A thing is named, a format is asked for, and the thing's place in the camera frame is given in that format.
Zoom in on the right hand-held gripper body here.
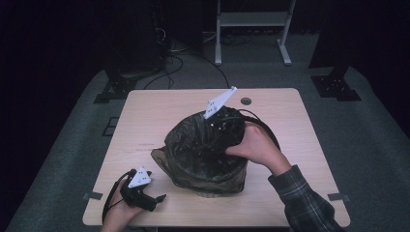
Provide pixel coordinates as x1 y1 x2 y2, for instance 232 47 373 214
203 86 246 144

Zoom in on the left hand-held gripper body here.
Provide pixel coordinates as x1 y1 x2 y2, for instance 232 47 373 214
119 165 159 212

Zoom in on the black plastic garbage bag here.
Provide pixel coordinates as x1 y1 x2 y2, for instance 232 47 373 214
150 105 249 198

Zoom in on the green plastic bucket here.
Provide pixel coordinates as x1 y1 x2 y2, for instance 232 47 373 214
153 147 249 198

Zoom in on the person's left hand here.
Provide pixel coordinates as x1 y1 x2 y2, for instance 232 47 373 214
100 183 144 232

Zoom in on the person's right hand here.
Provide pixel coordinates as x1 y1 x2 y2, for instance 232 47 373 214
225 122 292 177

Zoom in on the grey tape strip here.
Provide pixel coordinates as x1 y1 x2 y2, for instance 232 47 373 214
327 192 351 203
81 191 103 201

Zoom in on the white metal stand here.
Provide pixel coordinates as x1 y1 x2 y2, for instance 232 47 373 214
214 0 297 67

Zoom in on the black stand base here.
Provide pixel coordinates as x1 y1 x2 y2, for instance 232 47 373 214
310 66 362 102
93 69 138 104

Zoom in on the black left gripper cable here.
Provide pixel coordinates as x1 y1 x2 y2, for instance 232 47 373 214
102 169 137 224

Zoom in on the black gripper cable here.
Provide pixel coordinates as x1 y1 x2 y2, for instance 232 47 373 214
102 169 137 224
237 108 282 152

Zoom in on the black floor cable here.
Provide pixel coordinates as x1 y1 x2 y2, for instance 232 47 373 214
141 52 231 91

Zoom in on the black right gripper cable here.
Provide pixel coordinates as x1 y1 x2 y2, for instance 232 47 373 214
237 108 282 152

